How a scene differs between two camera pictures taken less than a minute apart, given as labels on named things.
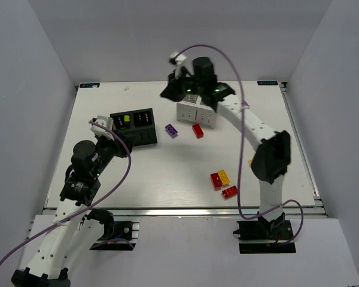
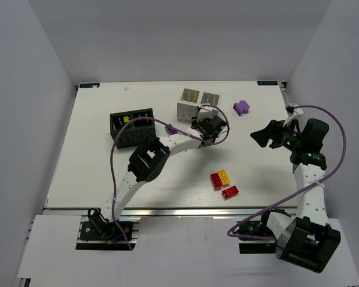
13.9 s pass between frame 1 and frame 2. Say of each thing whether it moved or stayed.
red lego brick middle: stayed
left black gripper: moved
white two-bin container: stayed
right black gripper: moved
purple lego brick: stayed
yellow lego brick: stayed
